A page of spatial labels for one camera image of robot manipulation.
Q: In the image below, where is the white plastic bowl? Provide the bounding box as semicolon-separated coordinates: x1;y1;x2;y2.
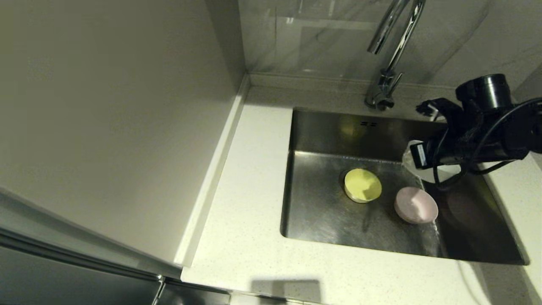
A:
402;140;462;184

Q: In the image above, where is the pink plastic bowl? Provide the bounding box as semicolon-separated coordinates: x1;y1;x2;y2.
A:
394;186;439;225

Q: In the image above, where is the yellow plastic bowl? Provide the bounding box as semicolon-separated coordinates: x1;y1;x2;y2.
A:
344;168;382;204

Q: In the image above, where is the stainless steel sink basin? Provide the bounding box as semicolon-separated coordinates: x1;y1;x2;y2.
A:
279;108;530;266

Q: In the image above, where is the chrome gooseneck faucet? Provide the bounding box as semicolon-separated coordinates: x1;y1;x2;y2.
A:
365;0;426;112

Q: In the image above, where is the dark steel appliance door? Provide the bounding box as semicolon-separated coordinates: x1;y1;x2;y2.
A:
0;227;231;305

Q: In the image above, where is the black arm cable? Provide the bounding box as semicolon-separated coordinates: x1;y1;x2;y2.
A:
432;98;542;191

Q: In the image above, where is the chrome appliance door handle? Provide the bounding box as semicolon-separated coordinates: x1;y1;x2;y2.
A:
152;274;166;305

